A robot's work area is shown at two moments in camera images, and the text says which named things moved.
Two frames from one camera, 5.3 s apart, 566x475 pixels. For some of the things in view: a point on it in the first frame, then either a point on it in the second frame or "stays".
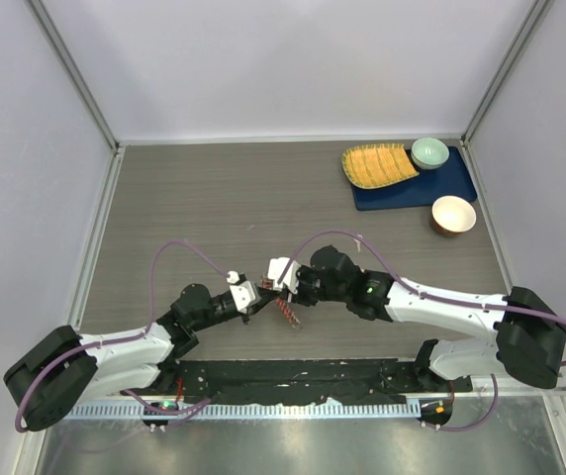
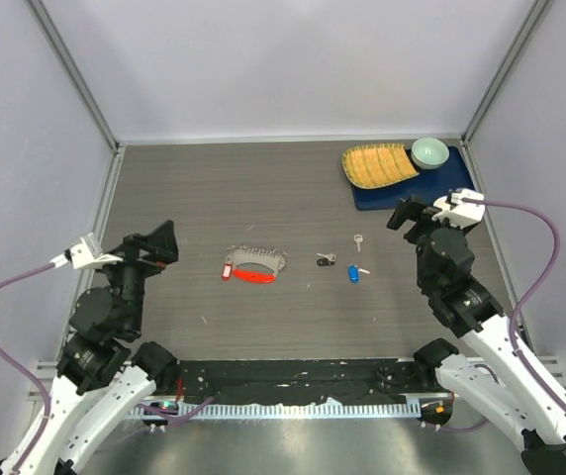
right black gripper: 299,296 to 423,215
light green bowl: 427,152 stays
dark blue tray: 423,190 stays
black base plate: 277,381 stays
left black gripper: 266,296 to 161,240
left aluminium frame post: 53,40 stays
